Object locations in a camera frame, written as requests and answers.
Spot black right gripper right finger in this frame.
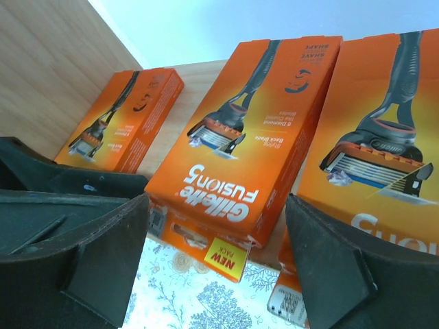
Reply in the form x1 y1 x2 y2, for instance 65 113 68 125
285 194 438 328

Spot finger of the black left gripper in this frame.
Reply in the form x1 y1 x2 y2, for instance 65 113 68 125
1 189 129 255
1 137 148 199

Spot wooden two-tier shelf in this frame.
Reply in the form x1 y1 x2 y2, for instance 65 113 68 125
0 0 309 271

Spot floral table mat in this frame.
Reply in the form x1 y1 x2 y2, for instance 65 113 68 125
123 238 295 328

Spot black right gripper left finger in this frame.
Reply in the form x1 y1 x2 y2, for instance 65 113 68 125
1 194 148 328

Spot orange Gillette razor box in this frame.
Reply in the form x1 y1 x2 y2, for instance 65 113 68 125
145 36 342 282
267 29 438 328
54 68 184 173

